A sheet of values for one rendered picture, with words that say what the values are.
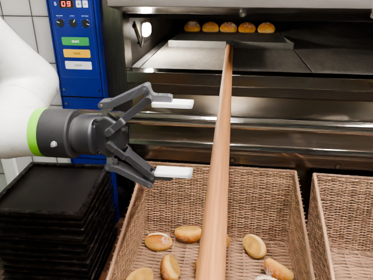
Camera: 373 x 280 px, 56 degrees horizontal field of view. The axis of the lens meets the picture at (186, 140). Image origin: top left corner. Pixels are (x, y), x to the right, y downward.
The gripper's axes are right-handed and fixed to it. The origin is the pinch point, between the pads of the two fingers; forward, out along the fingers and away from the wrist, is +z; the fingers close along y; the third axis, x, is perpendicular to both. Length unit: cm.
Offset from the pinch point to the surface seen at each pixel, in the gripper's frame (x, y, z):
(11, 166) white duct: -53, 40, -75
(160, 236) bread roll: -38, 55, -14
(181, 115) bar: -18.2, 2.4, -3.4
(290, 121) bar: -17.9, 2.5, 21.0
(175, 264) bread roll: -27, 56, -7
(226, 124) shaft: -6.5, -0.8, 7.0
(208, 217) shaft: 22.9, -0.6, 5.6
